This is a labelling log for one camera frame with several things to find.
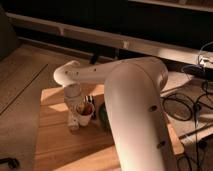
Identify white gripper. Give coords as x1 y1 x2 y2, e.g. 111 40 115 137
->
64 84 83 131

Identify white ceramic cup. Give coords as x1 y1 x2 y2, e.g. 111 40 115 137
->
76 102 95 126

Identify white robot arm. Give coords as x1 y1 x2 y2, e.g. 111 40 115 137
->
54 57 171 171

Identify striped black white object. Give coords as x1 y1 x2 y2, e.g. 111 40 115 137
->
85 95 97 119

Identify green bowl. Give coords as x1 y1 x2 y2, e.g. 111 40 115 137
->
99 104 110 130

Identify wooden table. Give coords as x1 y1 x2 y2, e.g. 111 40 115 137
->
33 83 186 171

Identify black chair caster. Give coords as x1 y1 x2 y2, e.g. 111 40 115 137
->
0 158 20 169

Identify black cables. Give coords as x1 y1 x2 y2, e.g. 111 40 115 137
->
161 41 213 171

